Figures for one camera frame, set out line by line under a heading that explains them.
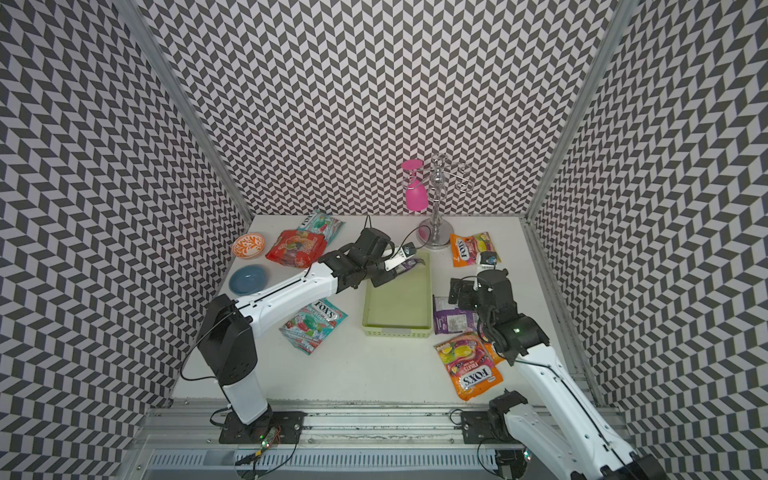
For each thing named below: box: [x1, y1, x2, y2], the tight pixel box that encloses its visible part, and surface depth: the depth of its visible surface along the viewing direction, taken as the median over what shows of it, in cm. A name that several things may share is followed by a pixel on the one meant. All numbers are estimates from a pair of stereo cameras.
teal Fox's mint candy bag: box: [279, 298, 349, 356], surface depth 88 cm
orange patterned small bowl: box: [232, 233, 265, 259], surface depth 110 cm
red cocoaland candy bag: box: [266, 230, 327, 268], surface depth 104 cm
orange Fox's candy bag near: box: [433, 333, 504, 401], surface depth 83 cm
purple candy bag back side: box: [432, 294, 479, 335], surface depth 91 cm
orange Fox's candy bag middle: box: [484, 342, 505, 366], surface depth 86 cm
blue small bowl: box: [229, 265, 267, 296], surface depth 99 cm
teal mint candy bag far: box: [297, 210, 346, 247], surface depth 114 cm
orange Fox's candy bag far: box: [450, 232, 502, 268], surface depth 108 cm
